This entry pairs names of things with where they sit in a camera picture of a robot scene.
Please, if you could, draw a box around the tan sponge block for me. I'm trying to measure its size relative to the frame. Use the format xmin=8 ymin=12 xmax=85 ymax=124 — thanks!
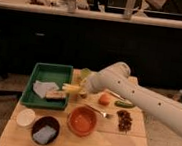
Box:
xmin=45 ymin=90 xmax=66 ymax=100

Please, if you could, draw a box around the white handled spatula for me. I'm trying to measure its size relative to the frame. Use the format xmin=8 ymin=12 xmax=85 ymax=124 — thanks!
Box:
xmin=106 ymin=90 xmax=125 ymax=101

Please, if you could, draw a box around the dark brown bowl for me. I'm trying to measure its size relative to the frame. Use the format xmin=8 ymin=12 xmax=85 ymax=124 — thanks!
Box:
xmin=31 ymin=116 xmax=60 ymax=145

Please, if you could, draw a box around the green pepper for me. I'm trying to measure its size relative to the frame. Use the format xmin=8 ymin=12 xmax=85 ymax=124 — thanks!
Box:
xmin=115 ymin=100 xmax=135 ymax=109

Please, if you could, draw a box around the orange bowl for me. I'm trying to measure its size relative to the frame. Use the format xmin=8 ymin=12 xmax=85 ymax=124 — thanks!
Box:
xmin=67 ymin=106 xmax=98 ymax=137

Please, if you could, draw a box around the yellow banana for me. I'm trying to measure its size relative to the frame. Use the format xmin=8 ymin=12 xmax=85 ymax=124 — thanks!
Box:
xmin=62 ymin=83 xmax=80 ymax=94

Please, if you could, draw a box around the green plastic tray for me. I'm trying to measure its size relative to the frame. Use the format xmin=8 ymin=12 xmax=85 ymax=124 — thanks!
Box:
xmin=20 ymin=63 xmax=74 ymax=110

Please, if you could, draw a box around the blue sponge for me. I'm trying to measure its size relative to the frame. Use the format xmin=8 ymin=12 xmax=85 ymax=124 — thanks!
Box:
xmin=33 ymin=125 xmax=57 ymax=145

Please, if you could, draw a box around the dark grape bunch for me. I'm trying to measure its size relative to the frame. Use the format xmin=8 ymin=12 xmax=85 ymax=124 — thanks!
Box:
xmin=116 ymin=110 xmax=133 ymax=133

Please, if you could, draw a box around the white folded cloth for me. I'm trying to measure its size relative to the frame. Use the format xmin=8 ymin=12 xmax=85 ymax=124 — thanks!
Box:
xmin=33 ymin=80 xmax=59 ymax=98

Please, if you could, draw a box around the green plastic cup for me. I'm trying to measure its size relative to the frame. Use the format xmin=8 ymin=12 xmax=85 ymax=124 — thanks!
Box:
xmin=80 ymin=68 xmax=92 ymax=79

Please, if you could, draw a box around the metal fork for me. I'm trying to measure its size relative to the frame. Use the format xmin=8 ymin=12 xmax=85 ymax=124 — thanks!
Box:
xmin=85 ymin=104 xmax=110 ymax=118

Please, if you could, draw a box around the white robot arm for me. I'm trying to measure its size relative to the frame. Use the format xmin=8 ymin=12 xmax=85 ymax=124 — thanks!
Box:
xmin=81 ymin=61 xmax=182 ymax=137

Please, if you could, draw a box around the orange fruit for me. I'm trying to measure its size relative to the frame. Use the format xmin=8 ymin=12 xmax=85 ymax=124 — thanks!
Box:
xmin=98 ymin=93 xmax=111 ymax=107

